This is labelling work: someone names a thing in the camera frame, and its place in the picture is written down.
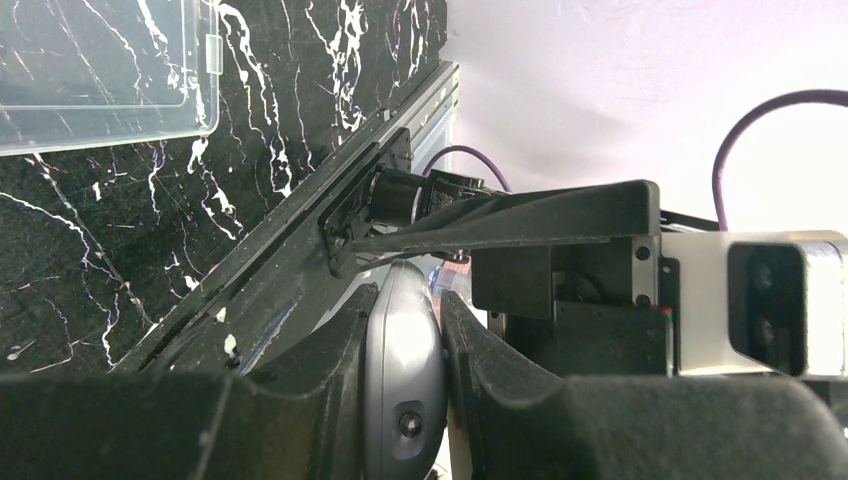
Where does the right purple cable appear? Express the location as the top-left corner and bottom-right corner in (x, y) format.
(422, 89), (848, 232)

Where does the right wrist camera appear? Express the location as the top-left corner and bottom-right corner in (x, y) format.
(661, 231), (847, 379)

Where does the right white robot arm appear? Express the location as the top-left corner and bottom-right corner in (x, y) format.
(342, 168), (674, 376)

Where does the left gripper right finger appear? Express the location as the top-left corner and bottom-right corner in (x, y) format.
(441, 293), (847, 479)

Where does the white remote control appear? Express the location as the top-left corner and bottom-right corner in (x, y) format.
(363, 260), (448, 479)

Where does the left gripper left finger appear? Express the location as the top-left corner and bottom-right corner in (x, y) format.
(1, 284), (377, 479)

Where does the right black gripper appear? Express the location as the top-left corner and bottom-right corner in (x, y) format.
(347, 180), (674, 376)

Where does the clear plastic parts box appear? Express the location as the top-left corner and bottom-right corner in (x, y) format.
(1, 0), (223, 156)

